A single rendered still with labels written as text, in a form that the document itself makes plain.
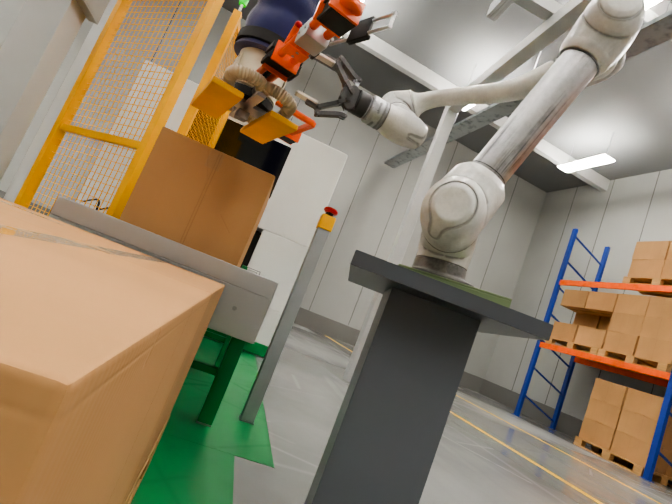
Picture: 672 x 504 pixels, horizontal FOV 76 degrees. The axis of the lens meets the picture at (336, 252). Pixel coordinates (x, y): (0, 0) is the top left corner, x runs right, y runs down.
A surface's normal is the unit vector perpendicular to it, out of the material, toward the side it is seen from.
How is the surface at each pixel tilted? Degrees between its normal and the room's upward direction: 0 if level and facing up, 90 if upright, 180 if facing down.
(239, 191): 90
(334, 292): 90
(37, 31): 90
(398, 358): 90
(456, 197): 99
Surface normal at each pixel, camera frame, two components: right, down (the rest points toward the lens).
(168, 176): 0.21, -0.06
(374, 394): -0.02, -0.14
